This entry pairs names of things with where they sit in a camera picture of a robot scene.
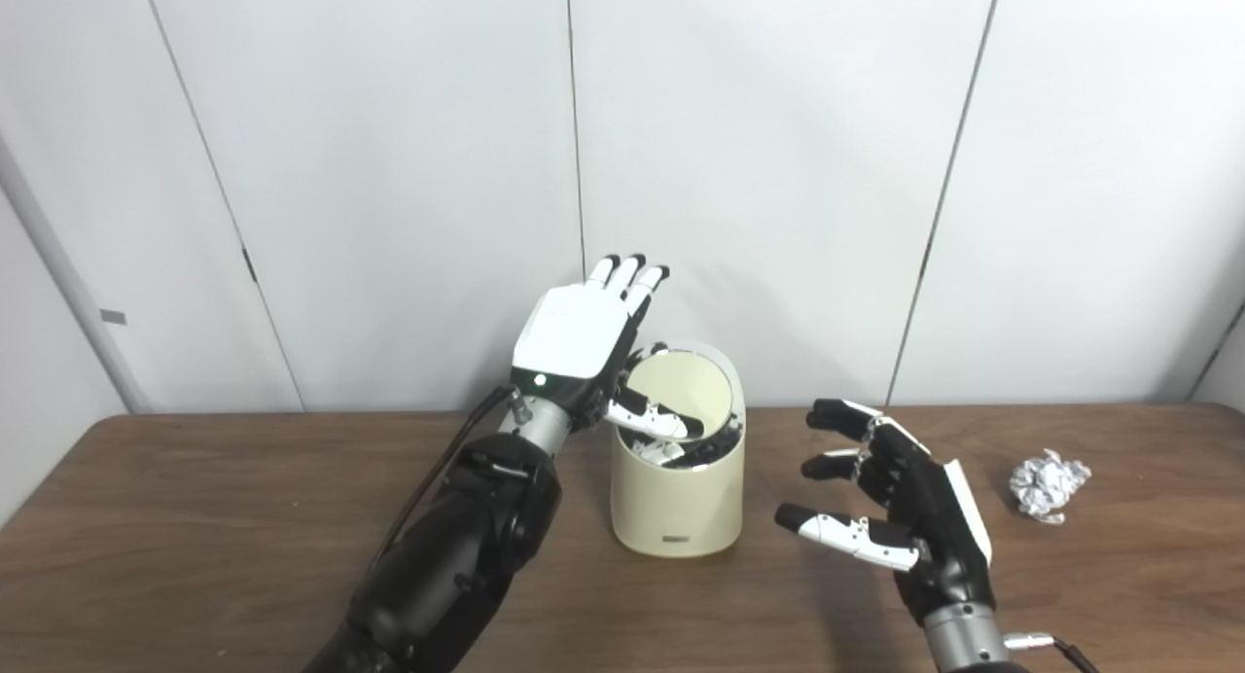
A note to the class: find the small grey wall tag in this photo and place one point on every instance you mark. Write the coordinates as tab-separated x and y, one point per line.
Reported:
114	316

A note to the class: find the black wall panel hinge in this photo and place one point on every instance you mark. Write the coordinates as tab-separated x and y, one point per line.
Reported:
249	265

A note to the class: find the cream round bin lid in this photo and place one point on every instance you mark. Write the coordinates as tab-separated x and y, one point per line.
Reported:
686	386

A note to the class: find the cream-colored desktop bin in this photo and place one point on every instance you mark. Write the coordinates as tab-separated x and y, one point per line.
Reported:
676	503

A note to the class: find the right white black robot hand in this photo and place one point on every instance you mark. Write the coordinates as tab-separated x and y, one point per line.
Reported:
929	517

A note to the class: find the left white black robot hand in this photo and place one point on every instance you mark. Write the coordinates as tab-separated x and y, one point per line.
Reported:
574	333

